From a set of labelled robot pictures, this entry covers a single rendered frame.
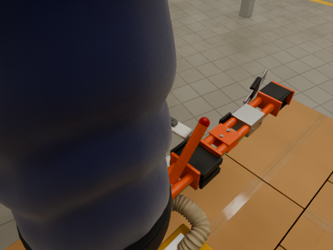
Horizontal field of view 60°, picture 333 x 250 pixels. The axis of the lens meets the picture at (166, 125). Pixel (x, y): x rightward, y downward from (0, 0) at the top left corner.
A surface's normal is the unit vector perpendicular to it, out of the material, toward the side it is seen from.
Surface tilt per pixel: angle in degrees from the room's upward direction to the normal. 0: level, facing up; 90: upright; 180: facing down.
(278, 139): 0
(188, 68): 0
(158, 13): 79
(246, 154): 0
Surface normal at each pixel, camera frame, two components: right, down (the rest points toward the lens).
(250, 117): 0.04, -0.73
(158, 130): 0.91, -0.03
